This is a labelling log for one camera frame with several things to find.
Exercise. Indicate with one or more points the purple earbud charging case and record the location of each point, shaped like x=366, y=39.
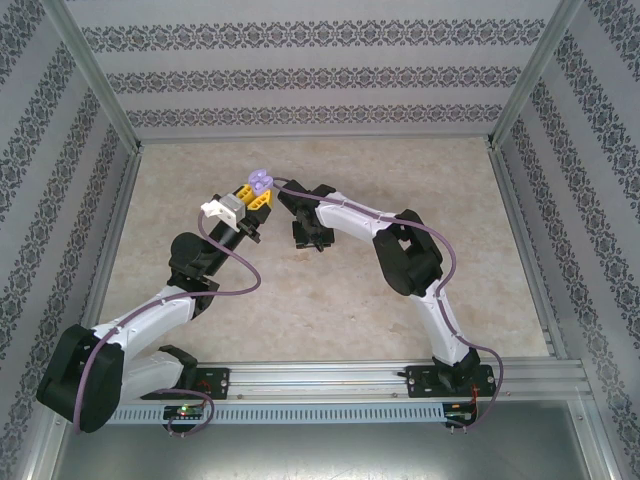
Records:
x=260, y=180

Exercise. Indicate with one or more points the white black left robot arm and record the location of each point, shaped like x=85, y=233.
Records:
x=150, y=315

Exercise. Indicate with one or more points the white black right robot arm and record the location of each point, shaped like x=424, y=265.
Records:
x=350, y=217

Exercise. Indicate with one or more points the aluminium side rail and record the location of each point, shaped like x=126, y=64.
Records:
x=510, y=200
x=122, y=200

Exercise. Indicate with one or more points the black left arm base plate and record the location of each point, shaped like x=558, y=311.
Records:
x=220, y=382

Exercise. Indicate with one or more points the aluminium mounting rail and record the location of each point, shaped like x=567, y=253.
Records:
x=320, y=380

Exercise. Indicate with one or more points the aluminium frame post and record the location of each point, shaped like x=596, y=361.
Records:
x=531, y=75
x=95, y=75

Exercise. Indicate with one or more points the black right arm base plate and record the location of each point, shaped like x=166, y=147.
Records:
x=417, y=382

